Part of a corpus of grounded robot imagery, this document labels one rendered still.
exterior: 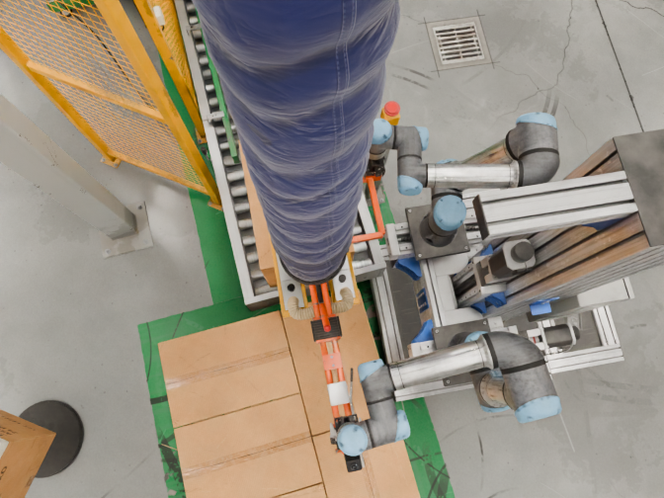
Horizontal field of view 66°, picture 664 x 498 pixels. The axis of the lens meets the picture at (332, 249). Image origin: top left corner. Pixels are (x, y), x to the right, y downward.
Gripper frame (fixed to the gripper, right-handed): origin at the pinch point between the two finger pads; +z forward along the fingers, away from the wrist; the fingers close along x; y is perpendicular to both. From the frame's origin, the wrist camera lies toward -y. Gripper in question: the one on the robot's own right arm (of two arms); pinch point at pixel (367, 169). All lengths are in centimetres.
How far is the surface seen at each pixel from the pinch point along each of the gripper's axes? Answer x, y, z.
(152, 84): -73, -45, -7
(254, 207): -45, -4, 31
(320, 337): -29, 58, -2
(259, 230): -45, 6, 31
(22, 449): -151, 75, 41
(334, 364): -26, 67, -2
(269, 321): -50, 39, 71
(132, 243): -127, -30, 125
